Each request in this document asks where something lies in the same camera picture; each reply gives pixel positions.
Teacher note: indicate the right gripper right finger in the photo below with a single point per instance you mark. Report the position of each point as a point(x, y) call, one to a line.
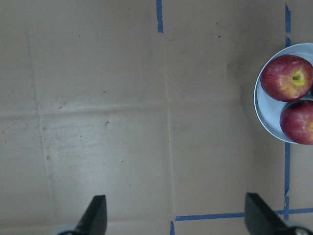
point(260, 219)

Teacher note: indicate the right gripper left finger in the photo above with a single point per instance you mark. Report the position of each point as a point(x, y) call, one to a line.
point(94, 219)

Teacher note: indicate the dark red apple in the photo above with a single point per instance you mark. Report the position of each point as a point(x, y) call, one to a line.
point(296, 121)

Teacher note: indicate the white round plate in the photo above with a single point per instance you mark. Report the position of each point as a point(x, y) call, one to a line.
point(268, 110)

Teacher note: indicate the red apple yellow top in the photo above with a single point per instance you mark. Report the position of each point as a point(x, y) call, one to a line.
point(287, 78)

